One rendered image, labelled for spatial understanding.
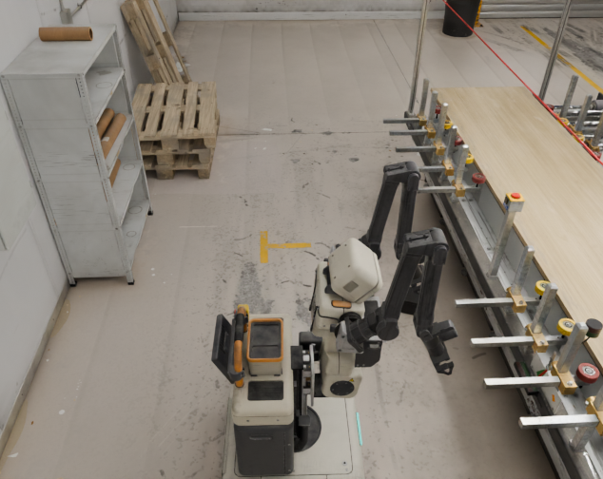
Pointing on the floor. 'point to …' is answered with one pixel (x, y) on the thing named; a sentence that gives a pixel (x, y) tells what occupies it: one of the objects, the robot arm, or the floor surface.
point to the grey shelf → (81, 149)
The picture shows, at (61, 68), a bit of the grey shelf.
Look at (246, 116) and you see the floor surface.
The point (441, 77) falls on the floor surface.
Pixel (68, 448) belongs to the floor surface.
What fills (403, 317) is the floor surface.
